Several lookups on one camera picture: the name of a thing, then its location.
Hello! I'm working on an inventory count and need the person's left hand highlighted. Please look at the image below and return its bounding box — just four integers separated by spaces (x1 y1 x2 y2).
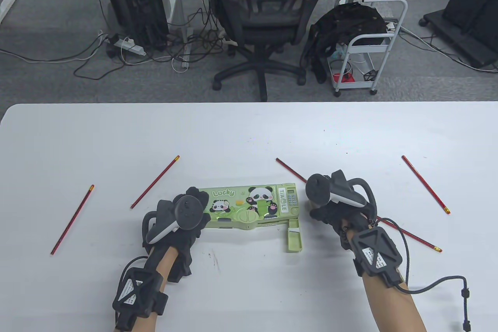
142 186 212 283

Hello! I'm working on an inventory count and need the person's right hand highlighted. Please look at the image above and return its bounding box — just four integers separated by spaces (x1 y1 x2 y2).
309 192 380 249

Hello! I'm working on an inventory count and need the green panda pencil case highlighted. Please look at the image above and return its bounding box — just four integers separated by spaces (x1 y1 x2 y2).
187 182 304 253

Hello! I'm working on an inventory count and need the person's left forearm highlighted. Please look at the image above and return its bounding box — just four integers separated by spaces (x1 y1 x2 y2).
115 248 175 332

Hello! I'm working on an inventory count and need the person's right forearm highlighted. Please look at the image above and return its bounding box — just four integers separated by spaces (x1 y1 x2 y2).
344 229 426 332

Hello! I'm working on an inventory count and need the red pencil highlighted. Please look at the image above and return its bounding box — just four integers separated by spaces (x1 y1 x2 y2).
402 155 451 215
379 218 443 253
276 158 308 184
50 184 95 256
130 155 180 209

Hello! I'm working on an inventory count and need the grey motion controller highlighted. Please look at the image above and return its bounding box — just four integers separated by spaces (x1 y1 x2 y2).
142 196 205 245
305 170 377 223

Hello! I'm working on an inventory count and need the white rolling cart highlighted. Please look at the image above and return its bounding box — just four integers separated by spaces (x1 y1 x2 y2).
333 0 409 97

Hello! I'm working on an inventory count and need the black backpack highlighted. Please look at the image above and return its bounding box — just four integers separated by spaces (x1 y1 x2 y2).
302 2 388 84

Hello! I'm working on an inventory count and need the white power strip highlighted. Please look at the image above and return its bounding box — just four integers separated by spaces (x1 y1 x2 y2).
107 34 148 57

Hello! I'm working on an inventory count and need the black mesh office chair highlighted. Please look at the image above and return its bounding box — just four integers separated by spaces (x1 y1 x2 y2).
202 0 323 102

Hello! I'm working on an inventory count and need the black wheeled stand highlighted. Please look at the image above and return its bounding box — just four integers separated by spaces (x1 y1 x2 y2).
419 0 498 70

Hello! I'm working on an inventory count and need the white table foot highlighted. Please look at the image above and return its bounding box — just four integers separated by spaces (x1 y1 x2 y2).
0 0 17 24

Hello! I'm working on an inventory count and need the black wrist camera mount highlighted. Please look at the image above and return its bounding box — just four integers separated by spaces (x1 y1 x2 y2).
349 227 404 290
112 267 169 332

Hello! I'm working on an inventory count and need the tangle of floor cables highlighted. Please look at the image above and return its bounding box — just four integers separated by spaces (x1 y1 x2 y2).
0 7 232 80

